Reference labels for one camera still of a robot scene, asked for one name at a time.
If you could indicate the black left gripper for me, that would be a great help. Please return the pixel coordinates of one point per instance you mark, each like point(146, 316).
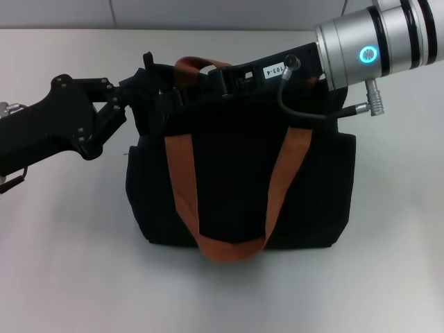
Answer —
point(45, 125)

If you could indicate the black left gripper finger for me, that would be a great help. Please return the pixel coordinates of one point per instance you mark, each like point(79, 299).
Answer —
point(201, 97)

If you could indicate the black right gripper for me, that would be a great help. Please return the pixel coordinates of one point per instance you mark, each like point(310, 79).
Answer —
point(308, 62)

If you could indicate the silver zipper pull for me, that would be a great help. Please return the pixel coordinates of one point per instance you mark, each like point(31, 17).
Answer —
point(163, 104)

